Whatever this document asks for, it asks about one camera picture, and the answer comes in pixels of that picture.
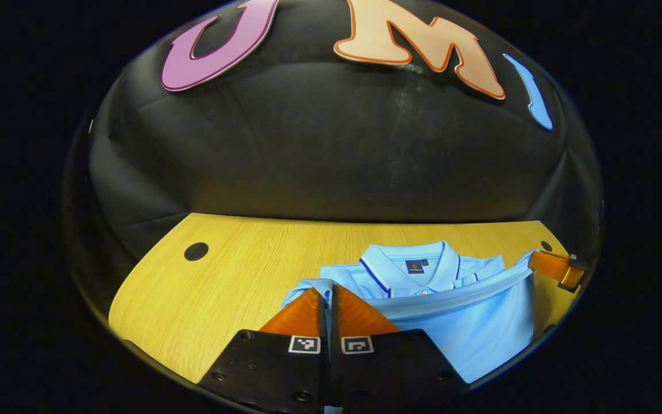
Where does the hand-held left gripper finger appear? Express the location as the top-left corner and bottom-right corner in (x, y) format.
(198, 282), (330, 413)
(330, 283), (471, 413)

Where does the light blue T-shirt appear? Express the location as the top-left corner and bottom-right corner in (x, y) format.
(281, 240), (538, 384)

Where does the black backdrop cloth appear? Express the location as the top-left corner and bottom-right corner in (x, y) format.
(61, 0), (605, 277)

